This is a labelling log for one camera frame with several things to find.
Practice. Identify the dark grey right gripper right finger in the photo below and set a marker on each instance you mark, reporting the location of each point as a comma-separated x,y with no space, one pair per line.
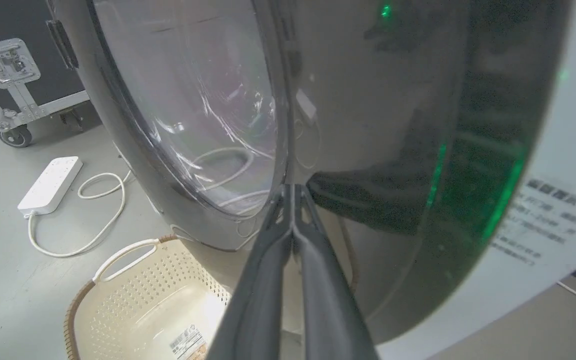
333,300

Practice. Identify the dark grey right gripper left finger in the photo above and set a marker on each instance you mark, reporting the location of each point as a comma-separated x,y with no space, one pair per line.
258,300

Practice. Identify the washing machine door with glass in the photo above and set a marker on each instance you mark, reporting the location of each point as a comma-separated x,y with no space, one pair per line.
368,125

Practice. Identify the white washing machine body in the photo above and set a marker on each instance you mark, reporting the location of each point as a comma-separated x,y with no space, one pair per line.
558,210

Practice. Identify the cream perforated laundry basket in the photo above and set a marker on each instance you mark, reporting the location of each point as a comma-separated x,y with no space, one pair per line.
143,305

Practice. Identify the white power strip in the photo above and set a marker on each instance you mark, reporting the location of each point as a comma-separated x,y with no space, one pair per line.
50,186

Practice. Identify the black flight case on casters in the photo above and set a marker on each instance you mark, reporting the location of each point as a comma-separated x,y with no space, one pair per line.
18,55

